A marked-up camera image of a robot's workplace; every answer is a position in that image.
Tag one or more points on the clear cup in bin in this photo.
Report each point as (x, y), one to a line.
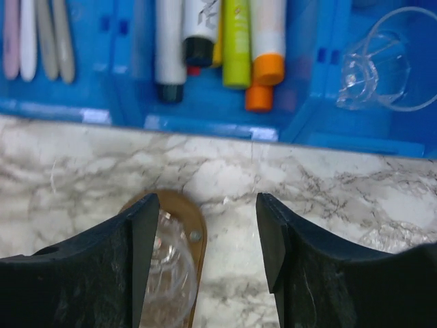
(393, 65)

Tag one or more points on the white tube orange cap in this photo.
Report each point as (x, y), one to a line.
(268, 41)

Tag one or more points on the pink toothbrush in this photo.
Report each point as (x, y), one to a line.
(11, 33)

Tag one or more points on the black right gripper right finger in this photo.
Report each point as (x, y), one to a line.
(319, 279)

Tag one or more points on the orange toothpaste tube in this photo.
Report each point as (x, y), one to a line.
(259, 98)

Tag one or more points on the brown wooden tray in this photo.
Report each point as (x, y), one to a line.
(184, 210)

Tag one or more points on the lime green toothpaste tube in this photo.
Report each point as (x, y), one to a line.
(236, 44)

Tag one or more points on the blue bin with cups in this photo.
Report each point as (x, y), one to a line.
(378, 130)

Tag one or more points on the blue bin with toothpastes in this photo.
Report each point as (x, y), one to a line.
(210, 108)

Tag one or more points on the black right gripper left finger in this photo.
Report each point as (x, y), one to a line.
(97, 278)

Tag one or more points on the white toothbrush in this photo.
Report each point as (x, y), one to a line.
(28, 40)

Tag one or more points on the grey toothbrush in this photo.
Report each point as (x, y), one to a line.
(63, 41)
(47, 39)

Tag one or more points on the blue bin with toothbrushes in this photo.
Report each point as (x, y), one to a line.
(100, 32)

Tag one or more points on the yellow toothpaste tube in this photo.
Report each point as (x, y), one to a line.
(217, 58)

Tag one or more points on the white tube dark cap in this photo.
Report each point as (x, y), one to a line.
(170, 68)

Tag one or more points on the clear cup on tray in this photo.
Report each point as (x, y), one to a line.
(171, 285)

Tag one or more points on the white tube black cap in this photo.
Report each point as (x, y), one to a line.
(200, 31)

